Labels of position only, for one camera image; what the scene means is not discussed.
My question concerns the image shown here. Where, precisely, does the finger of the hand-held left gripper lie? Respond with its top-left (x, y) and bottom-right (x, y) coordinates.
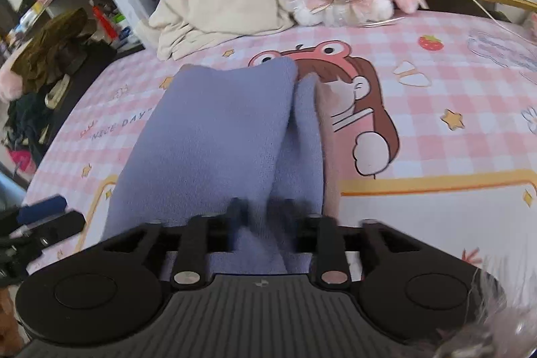
top-left (10, 210), bottom-right (87, 248)
top-left (17, 194), bottom-right (68, 225)

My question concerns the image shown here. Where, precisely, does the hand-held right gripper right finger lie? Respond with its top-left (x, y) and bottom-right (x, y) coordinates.
top-left (268, 196), bottom-right (425, 290)

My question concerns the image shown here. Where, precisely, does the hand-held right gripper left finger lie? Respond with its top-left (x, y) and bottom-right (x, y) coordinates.
top-left (90, 196), bottom-right (252, 290)

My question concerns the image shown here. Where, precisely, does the purple and brown sweater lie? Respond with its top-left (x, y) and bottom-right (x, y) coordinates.
top-left (102, 58), bottom-right (351, 277)

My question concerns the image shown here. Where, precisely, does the dark clothes heap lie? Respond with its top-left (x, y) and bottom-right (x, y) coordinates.
top-left (0, 90), bottom-right (55, 174)

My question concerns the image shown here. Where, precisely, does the beige webbing belt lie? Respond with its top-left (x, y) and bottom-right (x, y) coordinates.
top-left (44, 73), bottom-right (71, 109)

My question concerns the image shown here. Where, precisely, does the pink fluffy plush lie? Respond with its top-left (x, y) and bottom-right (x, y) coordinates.
top-left (0, 48), bottom-right (25, 104)

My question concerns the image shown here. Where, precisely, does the olive brown cloth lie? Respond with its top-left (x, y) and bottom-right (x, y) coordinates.
top-left (12, 9), bottom-right (98, 95)

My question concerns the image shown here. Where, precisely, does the pink checkered table mat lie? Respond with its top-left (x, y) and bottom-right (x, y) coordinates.
top-left (21, 8), bottom-right (537, 287)

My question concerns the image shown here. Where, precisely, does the red bottle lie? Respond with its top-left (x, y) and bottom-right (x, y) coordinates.
top-left (91, 5), bottom-right (119, 45)

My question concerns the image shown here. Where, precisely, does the cream garment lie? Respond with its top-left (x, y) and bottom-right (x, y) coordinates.
top-left (148, 0), bottom-right (295, 62)

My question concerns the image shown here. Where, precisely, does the pale fluffy sleeve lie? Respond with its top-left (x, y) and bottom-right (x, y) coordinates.
top-left (432, 268), bottom-right (537, 358)

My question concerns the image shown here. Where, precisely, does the white cable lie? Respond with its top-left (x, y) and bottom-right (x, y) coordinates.
top-left (447, 0), bottom-right (537, 45)

